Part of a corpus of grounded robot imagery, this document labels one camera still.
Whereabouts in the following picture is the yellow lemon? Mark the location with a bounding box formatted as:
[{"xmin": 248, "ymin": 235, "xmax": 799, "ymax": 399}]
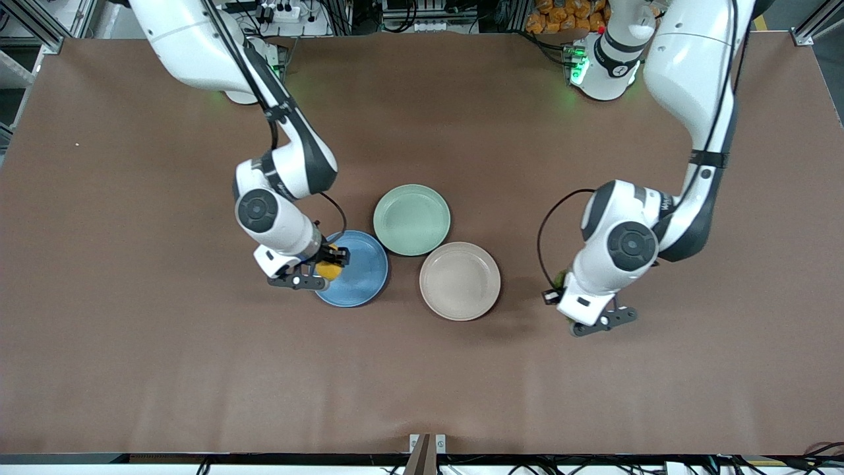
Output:
[{"xmin": 315, "ymin": 244, "xmax": 345, "ymax": 283}]

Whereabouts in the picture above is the blue plate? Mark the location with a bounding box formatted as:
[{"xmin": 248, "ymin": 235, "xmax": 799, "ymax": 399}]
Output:
[{"xmin": 309, "ymin": 230, "xmax": 390, "ymax": 308}]

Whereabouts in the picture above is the light green plate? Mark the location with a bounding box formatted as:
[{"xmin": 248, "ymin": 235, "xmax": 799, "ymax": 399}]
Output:
[{"xmin": 373, "ymin": 184, "xmax": 452, "ymax": 257}]

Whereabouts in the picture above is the beige plate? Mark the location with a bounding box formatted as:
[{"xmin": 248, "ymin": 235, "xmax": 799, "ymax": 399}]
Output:
[{"xmin": 419, "ymin": 241, "xmax": 501, "ymax": 322}]

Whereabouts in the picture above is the white power strip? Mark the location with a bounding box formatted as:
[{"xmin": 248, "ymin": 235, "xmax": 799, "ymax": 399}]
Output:
[{"xmin": 254, "ymin": 0, "xmax": 304, "ymax": 24}]

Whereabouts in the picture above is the orange snack bag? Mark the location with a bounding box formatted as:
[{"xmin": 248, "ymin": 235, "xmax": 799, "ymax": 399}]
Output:
[{"xmin": 526, "ymin": 0, "xmax": 611, "ymax": 34}]

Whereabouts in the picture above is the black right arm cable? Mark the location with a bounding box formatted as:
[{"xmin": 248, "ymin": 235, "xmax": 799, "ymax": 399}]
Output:
[{"xmin": 198, "ymin": 0, "xmax": 348, "ymax": 243}]

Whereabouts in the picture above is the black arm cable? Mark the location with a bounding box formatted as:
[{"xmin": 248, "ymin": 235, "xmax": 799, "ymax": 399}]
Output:
[
  {"xmin": 537, "ymin": 0, "xmax": 742, "ymax": 291},
  {"xmin": 198, "ymin": 0, "xmax": 348, "ymax": 243}
]

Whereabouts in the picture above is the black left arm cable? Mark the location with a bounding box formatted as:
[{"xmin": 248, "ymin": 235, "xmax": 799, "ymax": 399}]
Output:
[{"xmin": 537, "ymin": 0, "xmax": 742, "ymax": 291}]

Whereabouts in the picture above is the metal table edge bracket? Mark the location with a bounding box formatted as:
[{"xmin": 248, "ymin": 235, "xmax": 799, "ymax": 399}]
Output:
[{"xmin": 409, "ymin": 433, "xmax": 447, "ymax": 475}]

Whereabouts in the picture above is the aluminium frame profile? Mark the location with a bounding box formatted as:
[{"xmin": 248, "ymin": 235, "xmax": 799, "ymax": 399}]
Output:
[
  {"xmin": 0, "ymin": 0, "xmax": 98, "ymax": 53},
  {"xmin": 791, "ymin": 0, "xmax": 844, "ymax": 47}
]

